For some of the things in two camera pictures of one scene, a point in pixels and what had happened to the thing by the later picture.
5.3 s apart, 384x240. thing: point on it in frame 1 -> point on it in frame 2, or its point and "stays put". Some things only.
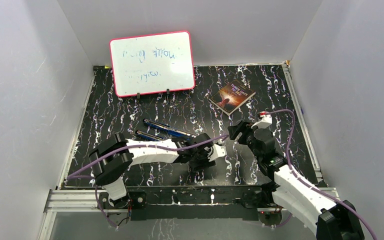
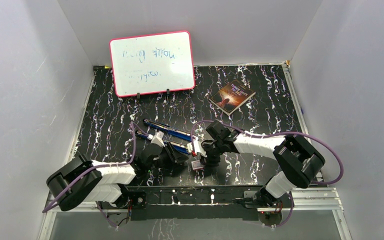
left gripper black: [205, 164] -> [177, 157]
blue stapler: [172, 132] stays put
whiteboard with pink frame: [152, 63] stays put
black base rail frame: [192, 203] stays put
